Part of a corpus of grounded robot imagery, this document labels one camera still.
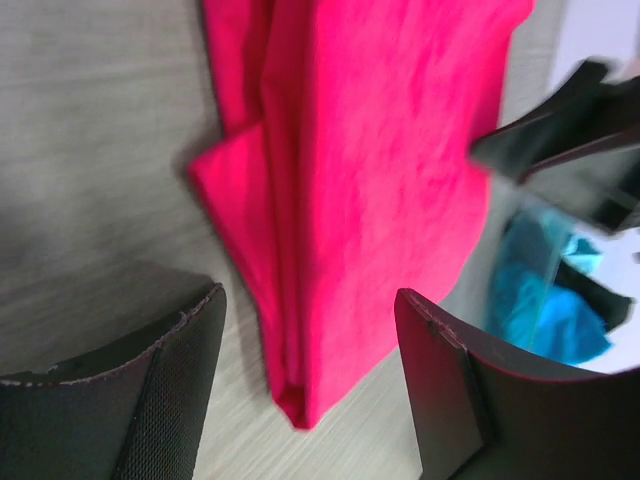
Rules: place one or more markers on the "turquoise t shirt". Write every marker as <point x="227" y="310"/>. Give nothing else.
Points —
<point x="580" y="253"/>

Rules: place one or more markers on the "blue t shirt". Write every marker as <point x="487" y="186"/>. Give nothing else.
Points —
<point x="527" y="309"/>

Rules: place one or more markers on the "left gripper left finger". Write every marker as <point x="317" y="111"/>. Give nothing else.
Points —
<point x="132" y="409"/>

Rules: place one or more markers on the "red t shirt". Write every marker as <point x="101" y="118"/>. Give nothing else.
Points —
<point x="344" y="172"/>

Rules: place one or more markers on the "black t shirt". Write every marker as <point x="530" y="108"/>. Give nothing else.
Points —
<point x="612" y="308"/>

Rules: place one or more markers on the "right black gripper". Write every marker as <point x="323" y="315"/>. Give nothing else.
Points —
<point x="587" y="134"/>

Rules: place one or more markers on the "blue plastic basket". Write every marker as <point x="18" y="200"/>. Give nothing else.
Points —
<point x="618" y="272"/>

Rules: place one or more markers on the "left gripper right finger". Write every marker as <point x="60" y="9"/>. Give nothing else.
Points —
<point x="485" y="409"/>

